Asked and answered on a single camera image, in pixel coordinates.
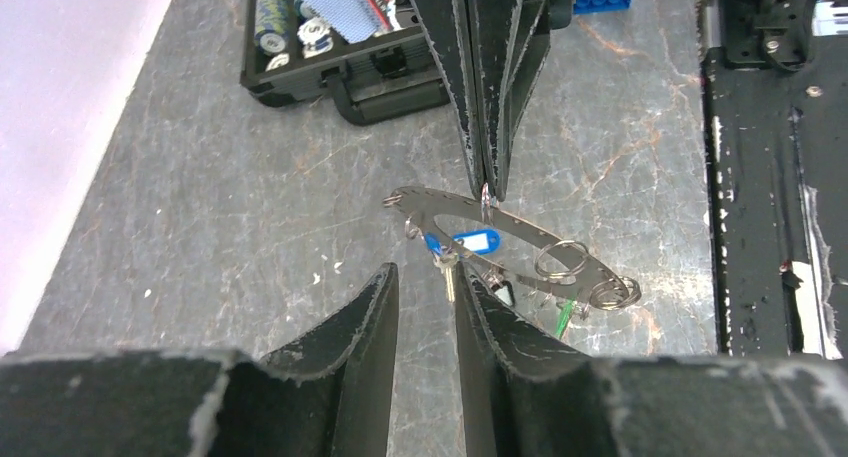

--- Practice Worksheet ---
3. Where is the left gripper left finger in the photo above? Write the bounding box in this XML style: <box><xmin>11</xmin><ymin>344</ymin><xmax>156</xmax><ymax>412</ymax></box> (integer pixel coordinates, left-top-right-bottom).
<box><xmin>1</xmin><ymin>263</ymin><xmax>399</xmax><ymax>456</ymax></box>

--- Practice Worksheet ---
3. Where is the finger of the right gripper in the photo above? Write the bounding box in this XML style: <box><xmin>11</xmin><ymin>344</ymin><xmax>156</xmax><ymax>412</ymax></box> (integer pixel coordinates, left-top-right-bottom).
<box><xmin>493</xmin><ymin>0</ymin><xmax>550</xmax><ymax>201</ymax></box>
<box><xmin>410</xmin><ymin>0</ymin><xmax>506</xmax><ymax>196</ymax></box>

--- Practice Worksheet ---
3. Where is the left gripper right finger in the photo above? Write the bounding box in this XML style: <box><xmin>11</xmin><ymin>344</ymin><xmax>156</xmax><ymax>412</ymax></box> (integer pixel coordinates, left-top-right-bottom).
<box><xmin>454</xmin><ymin>264</ymin><xmax>847</xmax><ymax>456</ymax></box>

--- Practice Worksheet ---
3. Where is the small blue key tag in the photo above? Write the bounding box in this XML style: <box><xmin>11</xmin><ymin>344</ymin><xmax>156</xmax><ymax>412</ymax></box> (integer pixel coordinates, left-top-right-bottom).
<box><xmin>423</xmin><ymin>233</ymin><xmax>443</xmax><ymax>257</ymax></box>

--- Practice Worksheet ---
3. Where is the black poker chip case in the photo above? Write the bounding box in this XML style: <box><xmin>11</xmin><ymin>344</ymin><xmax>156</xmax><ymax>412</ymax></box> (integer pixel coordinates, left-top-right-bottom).
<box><xmin>240</xmin><ymin>0</ymin><xmax>450</xmax><ymax>126</ymax></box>

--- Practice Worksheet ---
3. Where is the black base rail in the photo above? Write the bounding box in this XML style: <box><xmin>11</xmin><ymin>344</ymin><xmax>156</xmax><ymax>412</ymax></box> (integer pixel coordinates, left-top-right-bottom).
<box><xmin>698</xmin><ymin>0</ymin><xmax>847</xmax><ymax>359</ymax></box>

